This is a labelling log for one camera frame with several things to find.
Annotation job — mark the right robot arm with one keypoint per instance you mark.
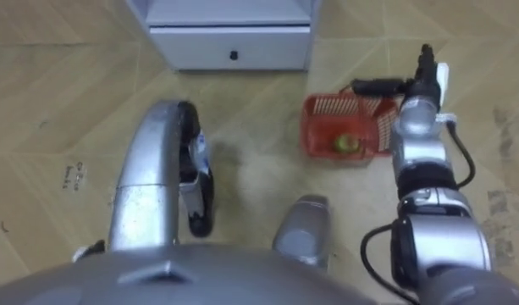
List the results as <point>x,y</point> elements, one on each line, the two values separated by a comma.
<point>441,245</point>

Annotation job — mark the robot legs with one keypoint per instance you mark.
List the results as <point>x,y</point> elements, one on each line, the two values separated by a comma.
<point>149,169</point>

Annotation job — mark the white drawer cabinet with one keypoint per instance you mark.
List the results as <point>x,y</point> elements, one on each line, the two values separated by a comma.
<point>225,44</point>

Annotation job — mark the red plastic basket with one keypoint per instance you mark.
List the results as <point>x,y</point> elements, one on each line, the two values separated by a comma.
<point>327,127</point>

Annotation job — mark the green fruit soft toy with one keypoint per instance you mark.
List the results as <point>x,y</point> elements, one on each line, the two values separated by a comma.
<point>346,143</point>

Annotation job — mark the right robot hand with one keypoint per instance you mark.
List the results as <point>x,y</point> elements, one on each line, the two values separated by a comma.
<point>425,82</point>

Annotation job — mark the robot body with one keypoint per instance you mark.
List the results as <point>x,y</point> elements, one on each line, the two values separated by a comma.
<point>200,288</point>

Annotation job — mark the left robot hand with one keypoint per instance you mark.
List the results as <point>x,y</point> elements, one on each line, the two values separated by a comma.
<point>92,250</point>

